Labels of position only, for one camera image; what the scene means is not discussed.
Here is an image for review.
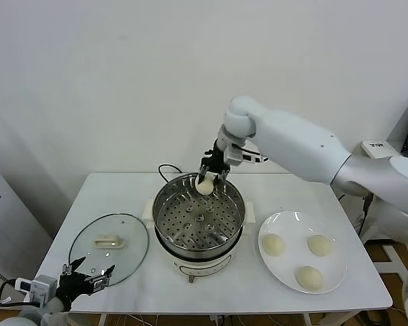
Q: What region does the large white plate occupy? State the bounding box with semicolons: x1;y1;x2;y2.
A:
257;211;347;295

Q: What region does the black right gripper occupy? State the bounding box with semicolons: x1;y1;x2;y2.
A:
197;139;232;184

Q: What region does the white electric cooker pot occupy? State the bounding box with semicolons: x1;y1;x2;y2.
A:
141;200;256;285

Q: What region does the perforated steel steamer basket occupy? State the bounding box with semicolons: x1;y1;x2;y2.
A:
152;173;246;251

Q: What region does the black cooker power cord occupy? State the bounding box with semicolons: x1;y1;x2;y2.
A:
158;164;184;184

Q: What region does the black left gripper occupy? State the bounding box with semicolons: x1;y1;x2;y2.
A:
56;256;116;312

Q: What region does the white side desk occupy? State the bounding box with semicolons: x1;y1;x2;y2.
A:
361;140;408;295

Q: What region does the white steamed baozi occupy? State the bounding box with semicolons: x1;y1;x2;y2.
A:
194;172;215;196
307;234;334;257
261;234;286;258
294;266;324;295

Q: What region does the black power adapter with cable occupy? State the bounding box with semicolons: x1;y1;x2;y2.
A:
337;193;373;237

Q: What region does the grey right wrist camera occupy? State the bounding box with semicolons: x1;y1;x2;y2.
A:
223;144;269;168

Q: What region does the white cabinet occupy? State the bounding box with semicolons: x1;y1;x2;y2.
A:
0;156;54;296

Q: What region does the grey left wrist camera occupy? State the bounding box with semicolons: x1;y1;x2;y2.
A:
15;274;58;303

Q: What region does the round glass pot lid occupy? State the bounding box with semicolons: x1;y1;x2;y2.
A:
69;213;150;289

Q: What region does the black left camera cable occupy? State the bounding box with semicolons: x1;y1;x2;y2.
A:
0;278;20;306

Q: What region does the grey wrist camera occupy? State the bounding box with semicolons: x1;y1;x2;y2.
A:
223;144;269;168
15;274;58;303

